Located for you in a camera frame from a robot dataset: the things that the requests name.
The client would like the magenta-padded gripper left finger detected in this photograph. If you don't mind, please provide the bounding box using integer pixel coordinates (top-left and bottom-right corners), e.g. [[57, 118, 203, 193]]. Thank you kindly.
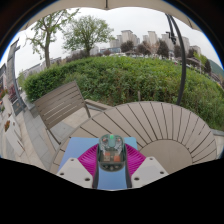
[[56, 143, 100, 190]]

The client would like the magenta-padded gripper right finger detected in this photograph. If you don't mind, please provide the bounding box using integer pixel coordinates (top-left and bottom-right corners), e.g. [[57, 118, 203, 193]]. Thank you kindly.
[[123, 143, 170, 190]]

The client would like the transparent computer mouse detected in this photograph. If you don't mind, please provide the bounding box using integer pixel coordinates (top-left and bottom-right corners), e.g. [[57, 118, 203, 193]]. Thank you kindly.
[[97, 133, 128, 173]]

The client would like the blue mouse pad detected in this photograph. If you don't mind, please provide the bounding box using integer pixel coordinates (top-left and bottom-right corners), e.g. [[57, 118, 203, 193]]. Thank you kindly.
[[57, 136, 139, 191]]

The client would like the brown slatted chair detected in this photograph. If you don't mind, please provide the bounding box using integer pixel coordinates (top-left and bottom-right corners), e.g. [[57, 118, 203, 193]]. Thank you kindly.
[[33, 79, 113, 145]]

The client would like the green hedge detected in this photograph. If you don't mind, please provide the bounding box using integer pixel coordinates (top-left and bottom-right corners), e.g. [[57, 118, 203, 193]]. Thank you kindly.
[[23, 55, 224, 131]]

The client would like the thin leaning tree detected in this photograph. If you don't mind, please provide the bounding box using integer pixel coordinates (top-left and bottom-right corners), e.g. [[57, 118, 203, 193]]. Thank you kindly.
[[28, 8, 81, 69]]

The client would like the group of apartment buildings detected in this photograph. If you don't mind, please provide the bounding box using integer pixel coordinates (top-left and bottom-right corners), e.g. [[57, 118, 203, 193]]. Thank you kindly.
[[109, 29, 203, 58]]

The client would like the round leafy tree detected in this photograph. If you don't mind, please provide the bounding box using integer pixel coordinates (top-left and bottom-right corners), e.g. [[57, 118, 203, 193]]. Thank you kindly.
[[63, 14, 114, 58]]

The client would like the beige patio umbrella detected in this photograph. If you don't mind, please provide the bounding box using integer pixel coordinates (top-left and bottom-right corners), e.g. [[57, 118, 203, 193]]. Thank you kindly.
[[19, 0, 202, 106]]

